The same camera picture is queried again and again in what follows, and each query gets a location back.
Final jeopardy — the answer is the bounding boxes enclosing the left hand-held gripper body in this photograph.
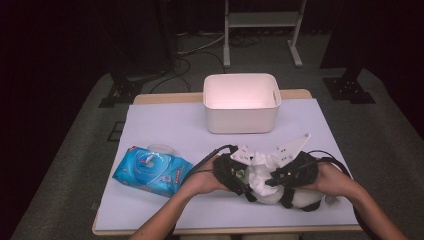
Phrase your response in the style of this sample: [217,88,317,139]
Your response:
[212,145,255,193]

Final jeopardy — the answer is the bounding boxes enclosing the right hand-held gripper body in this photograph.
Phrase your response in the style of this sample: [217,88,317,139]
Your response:
[270,133,320,189]

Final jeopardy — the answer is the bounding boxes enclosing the white wet wipe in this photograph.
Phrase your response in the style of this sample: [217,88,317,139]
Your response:
[248,151,284,198]

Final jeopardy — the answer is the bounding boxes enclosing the panda plush toy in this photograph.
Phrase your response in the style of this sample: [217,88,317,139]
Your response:
[233,149,339,213]

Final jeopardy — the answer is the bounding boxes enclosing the white plastic storage box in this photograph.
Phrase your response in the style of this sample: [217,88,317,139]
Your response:
[202,72,282,135]

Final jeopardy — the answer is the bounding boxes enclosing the blue wet wipe packet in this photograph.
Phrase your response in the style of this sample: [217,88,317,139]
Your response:
[112,143,194,199]

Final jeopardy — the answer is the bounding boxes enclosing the person's left hand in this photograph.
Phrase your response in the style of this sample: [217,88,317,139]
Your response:
[181,155,231,198]

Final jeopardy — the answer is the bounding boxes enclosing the person's right hand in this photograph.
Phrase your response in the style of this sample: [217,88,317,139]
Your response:
[301,161,356,201]

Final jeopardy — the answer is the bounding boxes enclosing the wooden table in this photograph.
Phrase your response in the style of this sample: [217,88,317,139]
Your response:
[91,88,364,237]

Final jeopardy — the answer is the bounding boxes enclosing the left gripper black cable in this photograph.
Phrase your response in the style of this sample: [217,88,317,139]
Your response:
[181,144,239,183]

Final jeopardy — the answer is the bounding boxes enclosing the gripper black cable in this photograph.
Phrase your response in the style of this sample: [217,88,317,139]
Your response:
[306,149,378,240]
[181,144,239,183]

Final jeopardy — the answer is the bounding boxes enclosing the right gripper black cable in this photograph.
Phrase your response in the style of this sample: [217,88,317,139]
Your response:
[306,149,378,240]

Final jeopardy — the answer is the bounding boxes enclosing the black floor cable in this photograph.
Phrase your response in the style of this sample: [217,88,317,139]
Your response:
[149,49,228,94]

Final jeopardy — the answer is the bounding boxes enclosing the grey floor cable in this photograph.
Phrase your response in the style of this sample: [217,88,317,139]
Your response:
[176,31,228,56]

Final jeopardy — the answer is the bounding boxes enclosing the white metal stand frame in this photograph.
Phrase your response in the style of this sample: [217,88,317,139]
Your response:
[222,0,308,69]

